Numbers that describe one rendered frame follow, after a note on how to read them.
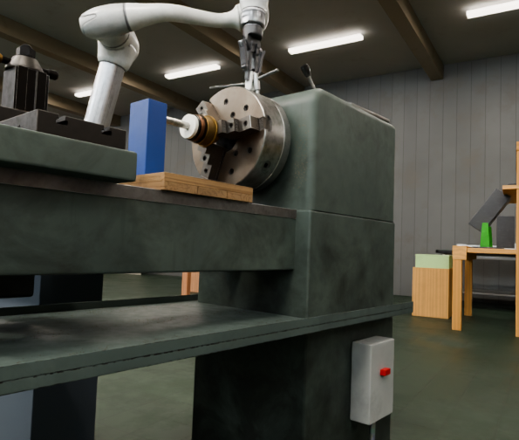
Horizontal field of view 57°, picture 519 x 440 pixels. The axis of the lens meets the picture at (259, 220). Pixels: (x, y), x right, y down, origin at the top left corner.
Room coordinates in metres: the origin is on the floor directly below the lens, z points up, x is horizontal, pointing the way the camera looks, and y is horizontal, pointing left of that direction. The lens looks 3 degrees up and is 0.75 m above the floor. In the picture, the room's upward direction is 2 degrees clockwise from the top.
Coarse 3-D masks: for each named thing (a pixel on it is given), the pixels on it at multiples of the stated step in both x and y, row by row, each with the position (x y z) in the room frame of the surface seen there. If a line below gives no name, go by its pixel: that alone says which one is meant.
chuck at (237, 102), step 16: (224, 96) 1.45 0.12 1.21; (240, 96) 1.41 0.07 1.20; (256, 96) 1.37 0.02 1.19; (224, 112) 1.45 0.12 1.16; (240, 112) 1.41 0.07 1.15; (256, 112) 1.36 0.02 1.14; (272, 112) 1.39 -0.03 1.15; (272, 128) 1.37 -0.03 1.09; (192, 144) 1.54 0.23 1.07; (224, 144) 1.50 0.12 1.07; (240, 144) 1.40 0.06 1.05; (256, 144) 1.36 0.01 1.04; (272, 144) 1.37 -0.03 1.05; (224, 160) 1.44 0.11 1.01; (240, 160) 1.40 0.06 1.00; (256, 160) 1.36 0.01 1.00; (272, 160) 1.40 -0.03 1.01; (224, 176) 1.44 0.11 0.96; (240, 176) 1.40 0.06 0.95; (256, 176) 1.41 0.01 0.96
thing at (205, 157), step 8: (208, 152) 1.39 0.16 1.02; (216, 152) 1.41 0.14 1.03; (224, 152) 1.44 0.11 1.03; (200, 160) 1.43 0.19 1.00; (208, 160) 1.41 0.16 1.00; (216, 160) 1.43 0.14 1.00; (208, 168) 1.43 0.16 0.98; (216, 168) 1.44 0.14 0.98; (208, 176) 1.43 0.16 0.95; (216, 176) 1.45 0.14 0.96
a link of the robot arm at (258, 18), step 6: (246, 12) 1.66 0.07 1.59; (252, 12) 1.66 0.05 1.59; (258, 12) 1.66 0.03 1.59; (264, 12) 1.68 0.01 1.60; (246, 18) 1.67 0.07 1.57; (252, 18) 1.66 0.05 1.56; (258, 18) 1.66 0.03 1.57; (264, 18) 1.69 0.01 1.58; (258, 24) 1.68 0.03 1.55; (264, 24) 1.69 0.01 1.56
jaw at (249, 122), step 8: (224, 120) 1.35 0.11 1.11; (232, 120) 1.34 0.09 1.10; (240, 120) 1.35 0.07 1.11; (248, 120) 1.33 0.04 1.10; (256, 120) 1.35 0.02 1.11; (264, 120) 1.35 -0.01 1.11; (224, 128) 1.35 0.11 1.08; (232, 128) 1.34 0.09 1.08; (240, 128) 1.35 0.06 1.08; (248, 128) 1.33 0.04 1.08; (256, 128) 1.34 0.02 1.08; (264, 128) 1.35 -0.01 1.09; (224, 136) 1.38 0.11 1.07; (232, 136) 1.39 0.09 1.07; (240, 136) 1.39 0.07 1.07
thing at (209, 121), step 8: (200, 120) 1.31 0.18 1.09; (208, 120) 1.34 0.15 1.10; (200, 128) 1.31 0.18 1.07; (208, 128) 1.33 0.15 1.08; (216, 128) 1.35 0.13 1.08; (200, 136) 1.33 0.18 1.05; (208, 136) 1.34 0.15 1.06; (216, 136) 1.37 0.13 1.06; (200, 144) 1.37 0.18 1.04; (208, 144) 1.37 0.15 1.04
